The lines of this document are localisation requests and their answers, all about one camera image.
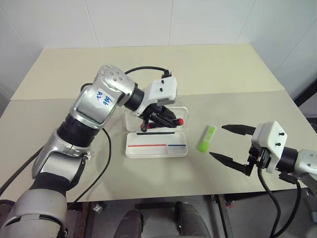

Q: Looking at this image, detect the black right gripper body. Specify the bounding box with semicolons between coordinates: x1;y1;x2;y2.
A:
243;143;271;177

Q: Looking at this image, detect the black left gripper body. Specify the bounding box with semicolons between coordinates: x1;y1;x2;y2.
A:
143;104;177;122

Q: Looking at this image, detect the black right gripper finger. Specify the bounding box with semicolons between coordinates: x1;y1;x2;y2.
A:
221;124;256;136
209;151;249;172

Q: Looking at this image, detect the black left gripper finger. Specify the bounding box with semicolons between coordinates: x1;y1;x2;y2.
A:
151;114;179;128
140;114;156;132

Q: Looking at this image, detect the red marker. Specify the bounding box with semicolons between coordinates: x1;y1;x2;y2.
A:
141;118;185;131

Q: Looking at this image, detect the green marker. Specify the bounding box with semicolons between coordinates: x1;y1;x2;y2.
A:
198;124;218;153

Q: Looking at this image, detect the clear white pencil case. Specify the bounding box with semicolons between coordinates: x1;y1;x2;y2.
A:
124;106;189;159

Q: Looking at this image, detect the black table leg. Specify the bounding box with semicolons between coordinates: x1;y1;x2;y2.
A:
210;194;235;238

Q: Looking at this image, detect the dark rounded shape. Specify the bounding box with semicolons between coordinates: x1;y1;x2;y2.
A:
115;209;145;238
174;201;209;238

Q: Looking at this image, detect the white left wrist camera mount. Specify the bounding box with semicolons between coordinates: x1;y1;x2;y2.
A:
133;76;178;118

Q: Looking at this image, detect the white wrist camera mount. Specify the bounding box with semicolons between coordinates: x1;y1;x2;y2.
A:
251;120;288;174
133;76;178;118

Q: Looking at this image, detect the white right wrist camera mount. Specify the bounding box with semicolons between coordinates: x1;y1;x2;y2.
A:
251;120;288;174

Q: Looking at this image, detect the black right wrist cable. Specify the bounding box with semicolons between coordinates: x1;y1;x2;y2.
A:
257;158;303;238

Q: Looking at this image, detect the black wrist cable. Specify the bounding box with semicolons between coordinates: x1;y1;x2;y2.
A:
257;158;303;238
124;66;173;78

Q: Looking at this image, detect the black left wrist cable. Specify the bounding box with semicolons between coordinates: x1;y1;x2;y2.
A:
124;66;173;78

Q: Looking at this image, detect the black metal frame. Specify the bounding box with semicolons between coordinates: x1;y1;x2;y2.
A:
293;78;317;124

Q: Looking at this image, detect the black thick left arm cable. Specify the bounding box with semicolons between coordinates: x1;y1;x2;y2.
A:
0;148;42;197

